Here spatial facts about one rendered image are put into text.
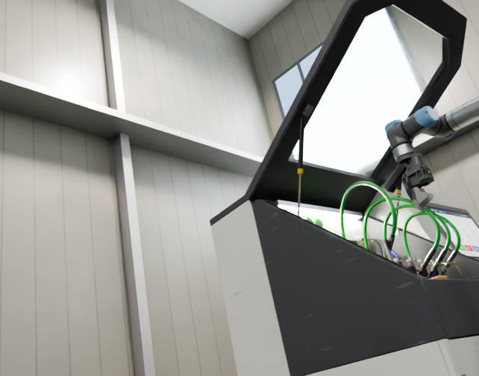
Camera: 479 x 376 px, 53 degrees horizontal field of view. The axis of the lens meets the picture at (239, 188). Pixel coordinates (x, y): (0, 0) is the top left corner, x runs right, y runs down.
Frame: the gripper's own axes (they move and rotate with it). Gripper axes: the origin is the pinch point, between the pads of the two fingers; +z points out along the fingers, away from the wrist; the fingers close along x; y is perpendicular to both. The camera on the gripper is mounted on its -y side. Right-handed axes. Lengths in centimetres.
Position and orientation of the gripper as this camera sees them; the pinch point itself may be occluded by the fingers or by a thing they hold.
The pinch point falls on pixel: (421, 210)
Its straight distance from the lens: 180.1
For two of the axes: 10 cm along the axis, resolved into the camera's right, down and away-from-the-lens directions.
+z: 1.9, 8.9, -4.2
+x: 7.7, 1.3, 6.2
